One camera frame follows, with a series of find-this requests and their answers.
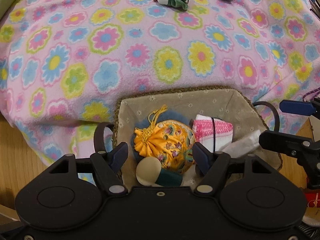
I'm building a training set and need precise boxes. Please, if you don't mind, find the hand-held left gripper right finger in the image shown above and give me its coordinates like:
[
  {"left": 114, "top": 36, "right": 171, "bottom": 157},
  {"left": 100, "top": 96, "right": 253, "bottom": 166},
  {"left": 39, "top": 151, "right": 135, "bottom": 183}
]
[{"left": 192, "top": 142, "right": 275, "bottom": 197}]

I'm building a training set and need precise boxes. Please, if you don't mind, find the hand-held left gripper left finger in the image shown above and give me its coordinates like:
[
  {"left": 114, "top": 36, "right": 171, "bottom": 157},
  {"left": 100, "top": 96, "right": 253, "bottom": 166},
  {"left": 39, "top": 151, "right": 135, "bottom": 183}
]
[{"left": 41, "top": 142, "right": 128, "bottom": 197}]

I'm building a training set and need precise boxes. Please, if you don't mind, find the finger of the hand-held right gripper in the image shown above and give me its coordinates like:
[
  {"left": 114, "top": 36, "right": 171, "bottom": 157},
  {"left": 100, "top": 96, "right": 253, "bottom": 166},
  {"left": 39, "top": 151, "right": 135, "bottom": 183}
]
[
  {"left": 258, "top": 129, "right": 320, "bottom": 161},
  {"left": 279, "top": 99, "right": 320, "bottom": 118}
]

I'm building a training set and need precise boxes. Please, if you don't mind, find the black hair tie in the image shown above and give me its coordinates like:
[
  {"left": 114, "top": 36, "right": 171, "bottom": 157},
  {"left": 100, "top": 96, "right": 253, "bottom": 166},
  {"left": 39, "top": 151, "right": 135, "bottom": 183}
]
[{"left": 209, "top": 116, "right": 221, "bottom": 153}]

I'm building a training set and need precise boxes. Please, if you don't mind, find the beige sponge with teal handle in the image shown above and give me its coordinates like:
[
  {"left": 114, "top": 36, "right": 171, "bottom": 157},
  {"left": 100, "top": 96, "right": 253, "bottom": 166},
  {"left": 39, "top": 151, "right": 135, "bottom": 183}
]
[{"left": 136, "top": 156, "right": 183, "bottom": 187}]

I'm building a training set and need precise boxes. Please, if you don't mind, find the orange embroidered drawstring pouch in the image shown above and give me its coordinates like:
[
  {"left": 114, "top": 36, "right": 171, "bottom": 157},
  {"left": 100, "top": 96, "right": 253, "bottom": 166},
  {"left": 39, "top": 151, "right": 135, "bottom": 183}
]
[{"left": 134, "top": 104, "right": 196, "bottom": 174}]

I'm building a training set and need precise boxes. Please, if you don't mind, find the pink and white sock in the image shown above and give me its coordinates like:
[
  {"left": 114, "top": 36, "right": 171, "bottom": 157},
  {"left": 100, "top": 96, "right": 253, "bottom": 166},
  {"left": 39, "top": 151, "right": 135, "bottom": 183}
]
[{"left": 191, "top": 114, "right": 234, "bottom": 153}]

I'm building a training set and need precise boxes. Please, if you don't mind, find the white cotton pad pack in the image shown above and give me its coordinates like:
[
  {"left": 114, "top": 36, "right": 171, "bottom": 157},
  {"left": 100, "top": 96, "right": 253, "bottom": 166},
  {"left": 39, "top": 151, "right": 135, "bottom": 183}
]
[{"left": 221, "top": 131, "right": 262, "bottom": 158}]

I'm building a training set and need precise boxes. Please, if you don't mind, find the woven basket with fabric liner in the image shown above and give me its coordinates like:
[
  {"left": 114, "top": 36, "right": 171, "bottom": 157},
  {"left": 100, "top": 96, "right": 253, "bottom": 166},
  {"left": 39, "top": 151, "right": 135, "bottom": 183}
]
[{"left": 94, "top": 86, "right": 283, "bottom": 188}]

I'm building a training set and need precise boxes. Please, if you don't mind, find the red box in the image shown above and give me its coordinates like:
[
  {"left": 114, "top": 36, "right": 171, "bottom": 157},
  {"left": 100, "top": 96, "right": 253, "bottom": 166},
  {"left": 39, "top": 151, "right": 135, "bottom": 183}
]
[{"left": 303, "top": 189, "right": 320, "bottom": 208}]

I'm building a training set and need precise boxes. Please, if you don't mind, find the pink floral fleece blanket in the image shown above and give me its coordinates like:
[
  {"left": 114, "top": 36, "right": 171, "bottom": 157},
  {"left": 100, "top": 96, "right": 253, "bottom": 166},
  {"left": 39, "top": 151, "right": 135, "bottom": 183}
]
[{"left": 0, "top": 0, "right": 320, "bottom": 181}]

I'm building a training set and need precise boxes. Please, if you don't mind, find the purple lanyard with key ring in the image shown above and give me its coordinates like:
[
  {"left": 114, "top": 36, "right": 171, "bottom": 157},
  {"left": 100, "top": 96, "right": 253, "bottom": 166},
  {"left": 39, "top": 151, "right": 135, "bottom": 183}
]
[{"left": 302, "top": 86, "right": 320, "bottom": 101}]

